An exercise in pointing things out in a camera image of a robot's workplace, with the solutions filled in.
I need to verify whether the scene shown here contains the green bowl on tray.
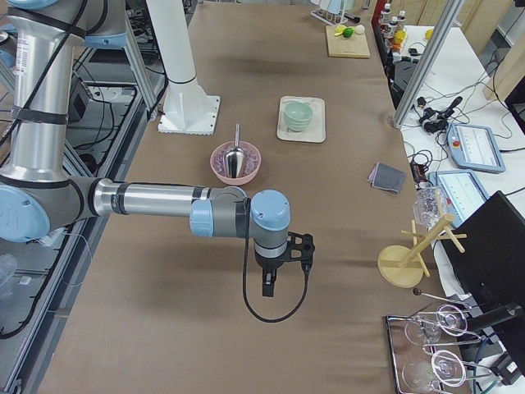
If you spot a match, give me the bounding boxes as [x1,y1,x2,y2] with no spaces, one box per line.
[287,124,309,132]

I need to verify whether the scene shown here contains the beige serving tray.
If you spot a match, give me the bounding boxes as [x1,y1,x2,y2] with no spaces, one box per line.
[276,96,326,143]

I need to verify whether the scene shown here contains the teach pendant tablet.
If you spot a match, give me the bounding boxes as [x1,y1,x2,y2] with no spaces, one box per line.
[447,123,506,173]
[429,170,489,227]

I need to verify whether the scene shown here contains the aluminium frame post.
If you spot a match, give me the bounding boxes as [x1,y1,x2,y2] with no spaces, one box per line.
[392,0,465,130]

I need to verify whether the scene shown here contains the green lime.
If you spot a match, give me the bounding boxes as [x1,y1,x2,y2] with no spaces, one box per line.
[342,27,354,38]

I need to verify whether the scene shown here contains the bamboo cutting board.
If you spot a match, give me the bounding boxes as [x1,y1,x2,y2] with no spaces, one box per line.
[325,25,370,58]

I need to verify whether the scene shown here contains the wine glass rack tray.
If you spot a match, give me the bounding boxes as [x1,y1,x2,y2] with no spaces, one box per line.
[384,305,504,393]

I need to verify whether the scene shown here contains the grey folded cloth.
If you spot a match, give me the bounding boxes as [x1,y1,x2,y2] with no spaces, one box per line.
[367,162,407,194]

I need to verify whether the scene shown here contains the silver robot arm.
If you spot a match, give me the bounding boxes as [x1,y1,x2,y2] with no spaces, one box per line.
[1,1,292,297]

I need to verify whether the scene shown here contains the metal ice scoop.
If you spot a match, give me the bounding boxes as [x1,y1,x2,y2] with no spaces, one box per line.
[223,123,247,179]

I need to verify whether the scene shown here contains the upper teach pendant tablet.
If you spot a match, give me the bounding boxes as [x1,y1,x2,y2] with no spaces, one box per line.
[447,123,506,173]

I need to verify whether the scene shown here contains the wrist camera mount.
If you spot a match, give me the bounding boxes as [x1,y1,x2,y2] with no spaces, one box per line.
[285,231,315,273]

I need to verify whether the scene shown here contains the white wire cup rack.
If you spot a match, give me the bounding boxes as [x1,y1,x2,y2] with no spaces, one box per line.
[310,0,360,25]

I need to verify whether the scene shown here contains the lower teach pendant tablet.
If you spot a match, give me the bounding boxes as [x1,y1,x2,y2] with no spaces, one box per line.
[429,170,489,227]

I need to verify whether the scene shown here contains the wooden mug tree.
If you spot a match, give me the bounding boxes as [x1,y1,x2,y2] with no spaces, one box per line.
[377,213,467,288]

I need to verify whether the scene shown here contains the pink bowl with ice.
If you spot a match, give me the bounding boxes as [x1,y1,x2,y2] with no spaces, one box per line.
[209,141,262,186]

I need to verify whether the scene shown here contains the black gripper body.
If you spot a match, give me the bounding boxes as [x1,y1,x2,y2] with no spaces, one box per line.
[255,253,287,283]

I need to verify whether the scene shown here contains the upper wine glass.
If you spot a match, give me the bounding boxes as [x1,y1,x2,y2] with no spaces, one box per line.
[404,305,468,346]

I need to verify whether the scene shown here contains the black monitor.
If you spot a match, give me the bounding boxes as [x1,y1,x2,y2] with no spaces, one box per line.
[442,190,524,372]

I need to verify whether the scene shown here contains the green bowl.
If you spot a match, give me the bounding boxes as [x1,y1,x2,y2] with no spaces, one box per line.
[284,101,313,121]
[287,124,309,132]
[285,117,312,126]

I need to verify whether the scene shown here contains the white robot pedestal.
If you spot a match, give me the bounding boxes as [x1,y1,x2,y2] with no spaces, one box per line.
[147,0,221,135]

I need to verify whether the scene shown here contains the lower wine glass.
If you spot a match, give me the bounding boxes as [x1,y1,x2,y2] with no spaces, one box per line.
[402,350,467,393]

